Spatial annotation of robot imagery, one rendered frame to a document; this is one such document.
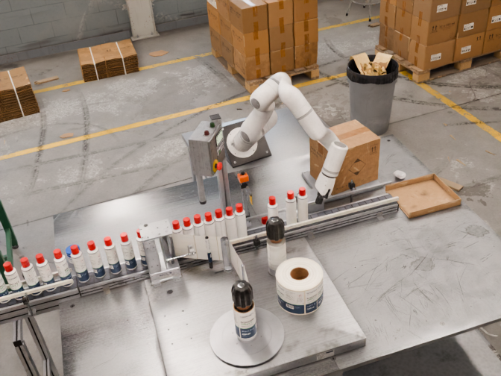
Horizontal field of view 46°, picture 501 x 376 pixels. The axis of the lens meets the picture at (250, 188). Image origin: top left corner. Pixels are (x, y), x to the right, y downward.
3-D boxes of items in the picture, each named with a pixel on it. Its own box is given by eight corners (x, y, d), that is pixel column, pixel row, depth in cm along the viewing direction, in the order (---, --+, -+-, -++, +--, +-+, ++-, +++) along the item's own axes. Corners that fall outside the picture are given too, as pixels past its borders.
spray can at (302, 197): (300, 225, 297) (299, 192, 285) (296, 218, 301) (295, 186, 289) (309, 222, 298) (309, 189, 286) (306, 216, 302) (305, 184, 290)
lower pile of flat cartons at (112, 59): (83, 83, 663) (79, 65, 651) (80, 65, 705) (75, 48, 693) (140, 71, 677) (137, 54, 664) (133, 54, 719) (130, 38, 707)
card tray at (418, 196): (409, 218, 302) (409, 212, 300) (385, 191, 323) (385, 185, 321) (460, 204, 309) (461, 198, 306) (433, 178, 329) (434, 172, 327)
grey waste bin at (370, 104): (361, 144, 518) (363, 80, 482) (338, 122, 551) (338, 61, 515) (402, 132, 528) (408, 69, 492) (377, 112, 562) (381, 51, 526)
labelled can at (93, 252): (95, 280, 275) (85, 247, 263) (94, 273, 279) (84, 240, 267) (106, 277, 276) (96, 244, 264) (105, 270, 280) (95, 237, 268)
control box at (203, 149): (193, 174, 268) (187, 139, 257) (206, 154, 281) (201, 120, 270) (214, 177, 265) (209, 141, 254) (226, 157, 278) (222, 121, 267)
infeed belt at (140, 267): (80, 293, 275) (77, 287, 272) (78, 281, 281) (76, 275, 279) (396, 208, 308) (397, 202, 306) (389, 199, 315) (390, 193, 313)
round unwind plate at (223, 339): (221, 377, 227) (221, 375, 226) (202, 320, 251) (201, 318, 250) (295, 353, 233) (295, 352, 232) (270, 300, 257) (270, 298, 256)
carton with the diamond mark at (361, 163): (332, 195, 320) (332, 154, 304) (309, 174, 338) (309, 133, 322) (378, 179, 329) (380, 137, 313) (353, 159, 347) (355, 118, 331)
